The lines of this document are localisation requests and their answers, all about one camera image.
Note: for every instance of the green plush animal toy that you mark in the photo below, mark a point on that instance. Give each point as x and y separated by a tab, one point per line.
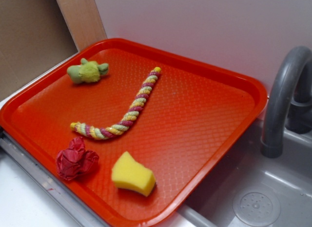
87	71

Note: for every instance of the orange plastic tray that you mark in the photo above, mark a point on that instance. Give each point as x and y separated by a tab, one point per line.
192	117

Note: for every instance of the wooden board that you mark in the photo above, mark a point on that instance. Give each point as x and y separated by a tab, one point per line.
83	21

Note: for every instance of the grey toy sink basin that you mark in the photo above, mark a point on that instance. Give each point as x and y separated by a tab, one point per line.
246	189

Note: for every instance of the crumpled red cloth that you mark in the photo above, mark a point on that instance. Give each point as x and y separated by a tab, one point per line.
76	161

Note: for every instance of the yellow sponge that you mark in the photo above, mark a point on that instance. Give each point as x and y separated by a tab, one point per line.
129	174

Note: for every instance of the brown cardboard panel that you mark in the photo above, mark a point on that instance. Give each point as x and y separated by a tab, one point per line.
33	38

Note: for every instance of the grey toy faucet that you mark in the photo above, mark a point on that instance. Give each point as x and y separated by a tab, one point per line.
290	102

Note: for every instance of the multicolour twisted rope toy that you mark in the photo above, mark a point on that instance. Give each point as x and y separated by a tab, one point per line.
128	119

